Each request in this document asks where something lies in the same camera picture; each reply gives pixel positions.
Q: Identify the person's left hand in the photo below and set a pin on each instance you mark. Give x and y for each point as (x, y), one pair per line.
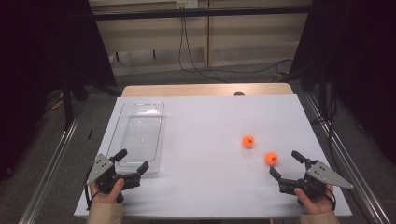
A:
(106, 197)

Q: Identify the black metal stand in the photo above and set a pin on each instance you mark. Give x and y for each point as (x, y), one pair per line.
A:
(67, 105)

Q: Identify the person's right hand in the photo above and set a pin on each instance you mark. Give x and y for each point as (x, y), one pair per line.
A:
(314, 207)

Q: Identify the small black floor item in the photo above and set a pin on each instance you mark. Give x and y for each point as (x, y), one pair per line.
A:
(90, 134)

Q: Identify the black curtain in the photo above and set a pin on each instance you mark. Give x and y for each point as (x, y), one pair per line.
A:
(37, 62)
(358, 62)

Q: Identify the orange ball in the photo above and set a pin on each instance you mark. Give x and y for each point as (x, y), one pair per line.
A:
(271, 158)
(248, 141)

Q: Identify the black horizontal metal bar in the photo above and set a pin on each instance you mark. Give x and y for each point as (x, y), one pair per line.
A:
(186, 13)

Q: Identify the light wooden table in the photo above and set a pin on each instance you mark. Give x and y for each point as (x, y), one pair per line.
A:
(186, 89)

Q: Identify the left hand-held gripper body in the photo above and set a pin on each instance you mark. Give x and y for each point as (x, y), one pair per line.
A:
(101, 166)

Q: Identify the white table cover sheet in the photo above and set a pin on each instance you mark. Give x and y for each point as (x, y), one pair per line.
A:
(202, 124)

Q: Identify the aluminium floor rail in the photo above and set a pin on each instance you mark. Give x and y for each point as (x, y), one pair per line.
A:
(351, 168)
(49, 174)

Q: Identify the clear plastic container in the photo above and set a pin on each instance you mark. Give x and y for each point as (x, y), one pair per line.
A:
(140, 137)

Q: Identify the white wall socket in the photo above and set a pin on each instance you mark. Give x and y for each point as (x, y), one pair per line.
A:
(186, 3)

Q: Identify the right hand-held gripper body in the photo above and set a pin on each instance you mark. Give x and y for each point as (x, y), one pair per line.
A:
(327, 176)

